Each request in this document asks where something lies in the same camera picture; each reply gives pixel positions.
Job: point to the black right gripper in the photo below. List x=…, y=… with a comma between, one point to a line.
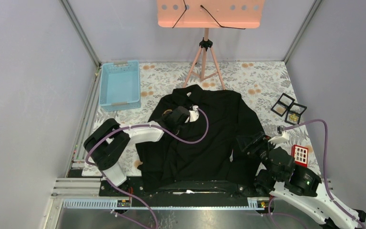
x=254, y=142

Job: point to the black shirt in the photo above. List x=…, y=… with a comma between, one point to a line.
x=206, y=149

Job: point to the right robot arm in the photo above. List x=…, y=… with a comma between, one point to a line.
x=286, y=178

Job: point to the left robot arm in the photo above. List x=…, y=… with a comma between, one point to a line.
x=106, y=145

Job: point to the black brooch display tray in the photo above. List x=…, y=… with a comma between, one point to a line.
x=286, y=107

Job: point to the red white grid box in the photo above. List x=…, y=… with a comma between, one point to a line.
x=300, y=155

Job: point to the floral table mat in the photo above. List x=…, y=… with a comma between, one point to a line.
x=259, y=83

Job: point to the pink music stand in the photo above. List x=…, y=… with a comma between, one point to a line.
x=207, y=14

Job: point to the light blue plastic basket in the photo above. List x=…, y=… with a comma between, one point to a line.
x=120, y=86

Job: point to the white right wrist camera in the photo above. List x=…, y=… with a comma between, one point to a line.
x=282, y=137

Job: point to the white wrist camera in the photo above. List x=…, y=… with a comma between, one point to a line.
x=193, y=114
x=282, y=137

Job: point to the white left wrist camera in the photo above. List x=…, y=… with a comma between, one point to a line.
x=193, y=114

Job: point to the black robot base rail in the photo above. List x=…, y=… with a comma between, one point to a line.
x=185, y=195

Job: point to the aluminium frame rail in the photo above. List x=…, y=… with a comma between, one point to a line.
x=80, y=31

